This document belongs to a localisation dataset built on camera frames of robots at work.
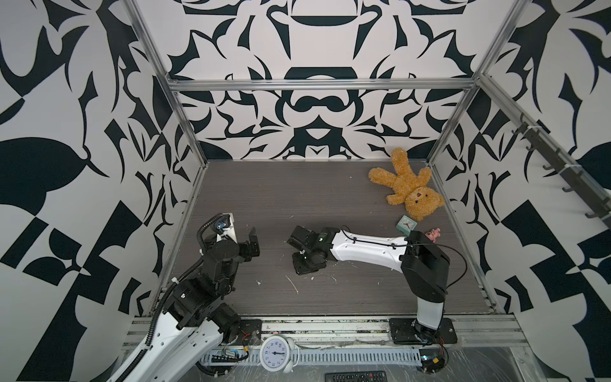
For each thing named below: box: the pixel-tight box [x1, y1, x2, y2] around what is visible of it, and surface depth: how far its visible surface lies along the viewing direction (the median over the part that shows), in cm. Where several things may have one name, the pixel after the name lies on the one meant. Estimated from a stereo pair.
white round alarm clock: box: [256, 335, 300, 374], surface depth 70 cm
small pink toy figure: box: [424, 227, 441, 243], surface depth 95 cm
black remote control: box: [324, 370, 388, 382], surface depth 68 cm
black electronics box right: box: [418, 347, 445, 374], surface depth 73 cm
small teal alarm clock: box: [396, 214, 418, 237], surface depth 98 cm
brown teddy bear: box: [369, 148, 445, 222], surface depth 104 cm
